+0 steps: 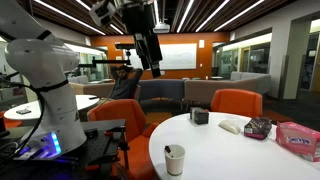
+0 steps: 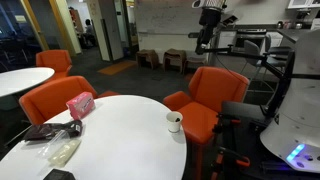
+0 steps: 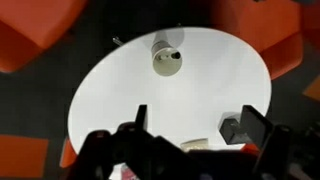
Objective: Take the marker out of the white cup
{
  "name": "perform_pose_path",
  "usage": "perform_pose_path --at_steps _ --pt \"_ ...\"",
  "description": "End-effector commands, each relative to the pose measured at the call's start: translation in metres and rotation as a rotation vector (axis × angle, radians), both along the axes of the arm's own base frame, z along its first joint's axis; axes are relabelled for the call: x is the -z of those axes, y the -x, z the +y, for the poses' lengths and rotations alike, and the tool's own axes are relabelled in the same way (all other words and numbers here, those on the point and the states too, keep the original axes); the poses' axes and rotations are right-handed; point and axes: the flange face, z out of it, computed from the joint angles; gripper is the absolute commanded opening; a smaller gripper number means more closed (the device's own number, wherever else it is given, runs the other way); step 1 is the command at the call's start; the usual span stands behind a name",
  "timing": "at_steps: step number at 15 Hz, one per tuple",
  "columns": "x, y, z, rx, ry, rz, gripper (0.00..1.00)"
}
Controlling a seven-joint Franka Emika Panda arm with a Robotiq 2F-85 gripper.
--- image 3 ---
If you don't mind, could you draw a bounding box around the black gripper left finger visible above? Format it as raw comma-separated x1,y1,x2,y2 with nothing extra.
134,104,149,131

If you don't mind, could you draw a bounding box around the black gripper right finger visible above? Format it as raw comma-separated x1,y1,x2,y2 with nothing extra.
239,104,275,151

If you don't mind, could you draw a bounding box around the black marker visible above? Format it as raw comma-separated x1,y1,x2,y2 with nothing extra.
155,50,182,62

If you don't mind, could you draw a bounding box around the white paper cup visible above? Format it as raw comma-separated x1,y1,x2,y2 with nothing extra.
150,38,184,77

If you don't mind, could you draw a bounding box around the orange armchair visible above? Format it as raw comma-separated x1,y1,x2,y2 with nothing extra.
0,0,90,73
211,0,320,81
241,143,261,156
59,137,78,168

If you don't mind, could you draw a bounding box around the black box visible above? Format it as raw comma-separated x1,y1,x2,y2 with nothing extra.
218,112,250,145

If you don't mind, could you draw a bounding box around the pink box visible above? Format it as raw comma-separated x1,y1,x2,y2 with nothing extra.
121,164,141,180

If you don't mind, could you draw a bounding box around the clear bag with beige contents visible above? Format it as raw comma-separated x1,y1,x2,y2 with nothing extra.
179,137,210,153

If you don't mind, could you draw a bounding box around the silver metal rod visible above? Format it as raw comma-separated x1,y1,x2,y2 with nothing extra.
112,36,124,46

